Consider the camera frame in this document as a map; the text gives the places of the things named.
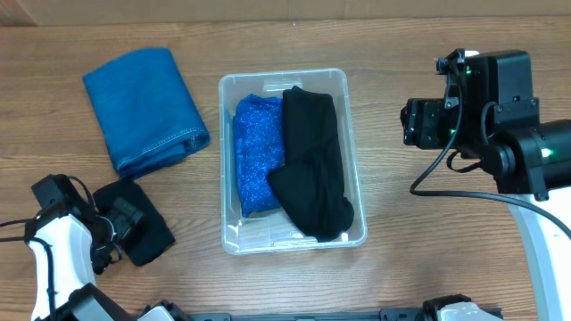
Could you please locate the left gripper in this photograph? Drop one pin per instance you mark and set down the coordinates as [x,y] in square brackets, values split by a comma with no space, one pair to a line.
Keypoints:
[126,216]

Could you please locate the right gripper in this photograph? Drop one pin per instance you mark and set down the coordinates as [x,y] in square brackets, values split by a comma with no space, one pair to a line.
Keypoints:
[410,123]

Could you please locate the black cloth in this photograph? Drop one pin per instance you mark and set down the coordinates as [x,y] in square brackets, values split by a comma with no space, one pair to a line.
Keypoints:
[310,128]
[152,237]
[311,191]

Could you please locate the blue denim jeans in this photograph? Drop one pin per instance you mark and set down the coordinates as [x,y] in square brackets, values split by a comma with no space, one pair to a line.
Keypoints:
[146,112]

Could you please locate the sparkly blue cloth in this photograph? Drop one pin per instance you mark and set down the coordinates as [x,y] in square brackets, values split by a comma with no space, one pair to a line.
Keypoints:
[259,149]

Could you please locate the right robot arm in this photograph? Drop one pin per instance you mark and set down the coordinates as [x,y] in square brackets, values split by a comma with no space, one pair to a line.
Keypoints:
[490,117]

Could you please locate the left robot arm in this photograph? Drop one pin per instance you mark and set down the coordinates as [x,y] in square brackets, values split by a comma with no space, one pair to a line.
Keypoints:
[76,236]

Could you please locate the clear plastic storage bin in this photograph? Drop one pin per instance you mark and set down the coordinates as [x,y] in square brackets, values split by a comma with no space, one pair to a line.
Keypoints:
[272,230]

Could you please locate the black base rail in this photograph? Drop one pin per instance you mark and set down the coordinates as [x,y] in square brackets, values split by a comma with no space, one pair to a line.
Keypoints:
[403,314]

